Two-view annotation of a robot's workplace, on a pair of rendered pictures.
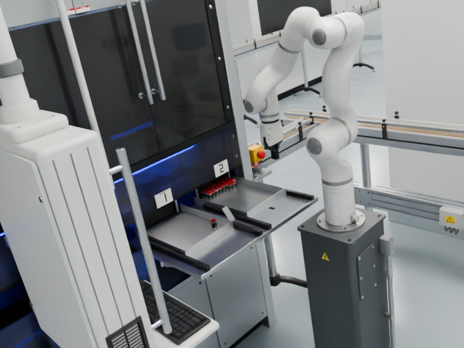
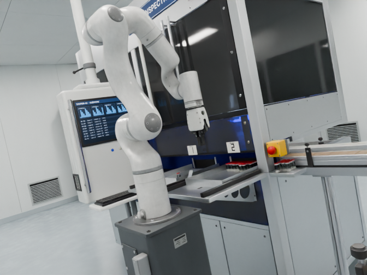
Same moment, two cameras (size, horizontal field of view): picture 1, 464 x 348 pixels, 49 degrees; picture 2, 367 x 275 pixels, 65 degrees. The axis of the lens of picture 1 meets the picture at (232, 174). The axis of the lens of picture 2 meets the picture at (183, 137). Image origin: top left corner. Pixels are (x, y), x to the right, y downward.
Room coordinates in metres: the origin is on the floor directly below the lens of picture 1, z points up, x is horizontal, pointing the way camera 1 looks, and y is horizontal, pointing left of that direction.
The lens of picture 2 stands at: (2.00, -1.52, 1.21)
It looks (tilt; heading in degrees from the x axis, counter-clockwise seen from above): 3 degrees down; 93
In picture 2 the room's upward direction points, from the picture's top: 11 degrees counter-clockwise
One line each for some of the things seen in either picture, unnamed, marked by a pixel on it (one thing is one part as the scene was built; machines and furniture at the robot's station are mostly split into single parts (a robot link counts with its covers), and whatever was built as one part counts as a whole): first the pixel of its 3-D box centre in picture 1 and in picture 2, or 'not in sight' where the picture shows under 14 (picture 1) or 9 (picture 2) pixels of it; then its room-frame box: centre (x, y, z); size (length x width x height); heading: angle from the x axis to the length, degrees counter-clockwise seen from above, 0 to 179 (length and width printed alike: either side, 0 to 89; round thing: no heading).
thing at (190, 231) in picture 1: (183, 228); (185, 172); (1.89, 0.24, 0.90); 0.34 x 0.26 x 0.04; 41
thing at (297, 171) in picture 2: (253, 173); (289, 171); (2.41, -0.11, 0.87); 0.14 x 0.13 x 0.02; 41
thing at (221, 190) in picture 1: (222, 190); (238, 167); (2.19, 0.06, 0.90); 0.18 x 0.02 x 0.05; 132
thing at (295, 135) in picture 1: (271, 144); (356, 154); (2.66, -0.25, 0.92); 0.69 x 0.16 x 0.16; 131
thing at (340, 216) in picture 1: (339, 200); (152, 193); (1.79, -0.40, 0.95); 0.19 x 0.19 x 0.18
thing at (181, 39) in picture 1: (185, 68); (207, 61); (2.14, 0.11, 1.50); 0.43 x 0.01 x 0.59; 131
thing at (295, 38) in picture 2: not in sight; (296, 47); (2.67, 0.23, 1.50); 0.85 x 0.01 x 0.59; 41
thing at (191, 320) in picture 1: (159, 308); (126, 193); (1.48, 0.33, 0.82); 0.40 x 0.14 x 0.02; 40
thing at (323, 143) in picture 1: (329, 153); (137, 141); (1.77, -0.37, 1.16); 0.19 x 0.12 x 0.24; 131
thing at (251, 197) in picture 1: (239, 195); (225, 173); (2.11, -0.02, 0.90); 0.34 x 0.26 x 0.04; 42
